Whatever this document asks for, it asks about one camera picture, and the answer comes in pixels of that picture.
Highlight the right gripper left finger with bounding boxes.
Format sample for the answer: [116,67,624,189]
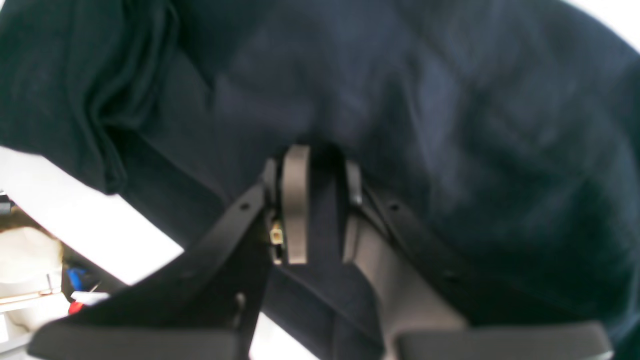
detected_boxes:
[27,145,311,360]

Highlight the black T-shirt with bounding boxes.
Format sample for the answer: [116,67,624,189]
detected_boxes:
[1,0,639,360]

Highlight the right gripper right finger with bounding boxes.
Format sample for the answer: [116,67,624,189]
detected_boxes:
[343,161,614,360]

